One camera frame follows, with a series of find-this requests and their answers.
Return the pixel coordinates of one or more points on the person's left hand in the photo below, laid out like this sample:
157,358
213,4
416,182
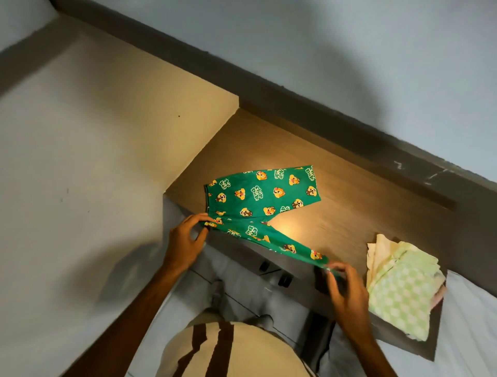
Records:
179,244

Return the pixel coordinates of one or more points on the person's right hand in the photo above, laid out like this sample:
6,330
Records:
351,303

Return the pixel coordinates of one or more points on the person's right thumb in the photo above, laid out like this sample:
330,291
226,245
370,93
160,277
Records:
332,290

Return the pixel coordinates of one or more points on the person's left thumb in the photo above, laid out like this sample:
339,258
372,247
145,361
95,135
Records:
200,237

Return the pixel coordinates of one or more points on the green cartoon print pants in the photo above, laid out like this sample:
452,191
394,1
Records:
264,194

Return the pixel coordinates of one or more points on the person's left forearm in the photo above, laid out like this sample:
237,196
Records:
128,326

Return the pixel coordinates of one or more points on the person's right forearm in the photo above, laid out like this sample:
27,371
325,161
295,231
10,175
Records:
369,355

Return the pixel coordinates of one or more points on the black chair caster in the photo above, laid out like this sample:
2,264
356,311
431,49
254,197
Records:
285,280
265,266

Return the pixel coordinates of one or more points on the grey sock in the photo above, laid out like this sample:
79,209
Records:
263,322
217,296

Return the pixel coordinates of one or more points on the cream folded cloth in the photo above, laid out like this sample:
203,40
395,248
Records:
382,250

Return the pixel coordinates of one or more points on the green checkered folded cloth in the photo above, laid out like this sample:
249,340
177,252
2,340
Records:
403,291

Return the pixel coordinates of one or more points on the pink folded cloth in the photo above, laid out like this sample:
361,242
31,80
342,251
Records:
438,291

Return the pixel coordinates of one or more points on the beige brown striped shirt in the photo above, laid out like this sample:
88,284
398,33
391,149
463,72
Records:
237,353

